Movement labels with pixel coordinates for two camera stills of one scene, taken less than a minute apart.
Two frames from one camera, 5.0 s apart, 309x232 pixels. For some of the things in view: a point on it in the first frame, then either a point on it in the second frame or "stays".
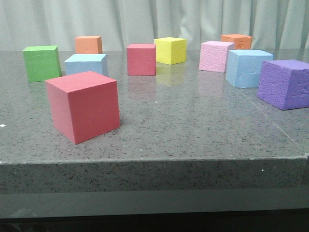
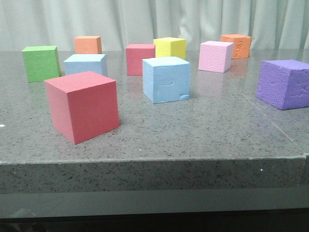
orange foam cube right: [241, 42] stays
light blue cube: [243, 67] → [166, 79]
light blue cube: [80, 63] stays
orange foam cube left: [88, 45] stays
